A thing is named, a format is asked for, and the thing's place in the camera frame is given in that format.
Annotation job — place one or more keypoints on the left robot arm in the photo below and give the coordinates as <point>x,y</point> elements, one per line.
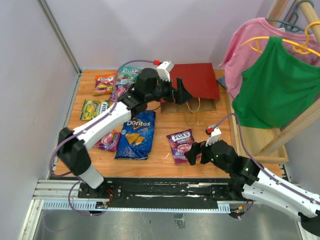
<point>73,145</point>

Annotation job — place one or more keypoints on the teal clothes hanger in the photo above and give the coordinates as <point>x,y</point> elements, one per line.
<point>290,26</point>

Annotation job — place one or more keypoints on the yellow clothes hanger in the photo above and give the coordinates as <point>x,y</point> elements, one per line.
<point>298,48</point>

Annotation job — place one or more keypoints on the blue Doritos chips bag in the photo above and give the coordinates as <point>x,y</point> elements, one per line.
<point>137,136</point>

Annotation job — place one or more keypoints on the purple Fox's berries candy bag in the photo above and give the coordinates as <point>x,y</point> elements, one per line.
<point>180,143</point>

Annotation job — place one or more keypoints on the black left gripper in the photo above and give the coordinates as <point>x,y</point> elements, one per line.
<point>182,95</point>

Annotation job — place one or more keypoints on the wooden clothes rack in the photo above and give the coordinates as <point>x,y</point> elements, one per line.
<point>268,145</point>

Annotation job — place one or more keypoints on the purple black cherry candy bag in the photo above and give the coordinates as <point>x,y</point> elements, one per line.
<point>120,90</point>

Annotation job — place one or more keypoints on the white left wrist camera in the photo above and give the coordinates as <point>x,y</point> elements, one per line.
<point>163,69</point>

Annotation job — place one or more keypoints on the green tank top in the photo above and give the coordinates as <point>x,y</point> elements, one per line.
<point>255,110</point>

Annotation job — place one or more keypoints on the green yellow Fox's candy bag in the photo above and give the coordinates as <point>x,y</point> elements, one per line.
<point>92,108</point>

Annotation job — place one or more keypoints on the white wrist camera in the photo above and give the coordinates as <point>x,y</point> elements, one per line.
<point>214,134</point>
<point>163,69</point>

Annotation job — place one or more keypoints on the blue grey mat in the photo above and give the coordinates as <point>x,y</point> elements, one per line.
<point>222,81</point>

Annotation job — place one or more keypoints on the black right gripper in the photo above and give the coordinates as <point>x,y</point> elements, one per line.
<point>196,148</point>

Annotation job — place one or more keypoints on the aluminium frame post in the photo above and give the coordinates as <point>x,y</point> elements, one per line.
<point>59,35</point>

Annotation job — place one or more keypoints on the teal Fox's mint candy bag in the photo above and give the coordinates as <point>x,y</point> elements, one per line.
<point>127,76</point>

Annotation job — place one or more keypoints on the red paper bag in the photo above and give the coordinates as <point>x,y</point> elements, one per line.
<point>200,81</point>

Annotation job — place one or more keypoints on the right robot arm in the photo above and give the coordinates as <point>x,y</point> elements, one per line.
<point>250,180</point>

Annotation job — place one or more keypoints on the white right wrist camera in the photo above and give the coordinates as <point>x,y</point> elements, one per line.
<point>214,134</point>

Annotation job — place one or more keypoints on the pink t-shirt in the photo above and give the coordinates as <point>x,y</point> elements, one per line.
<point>238,59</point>

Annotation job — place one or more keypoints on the orange Fox's fruits candy bag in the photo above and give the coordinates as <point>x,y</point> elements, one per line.
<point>104,84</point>

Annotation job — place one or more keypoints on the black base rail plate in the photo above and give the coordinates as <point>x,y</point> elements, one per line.
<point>160,192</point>

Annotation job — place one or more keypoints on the grey cable duct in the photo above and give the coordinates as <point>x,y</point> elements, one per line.
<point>99,206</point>

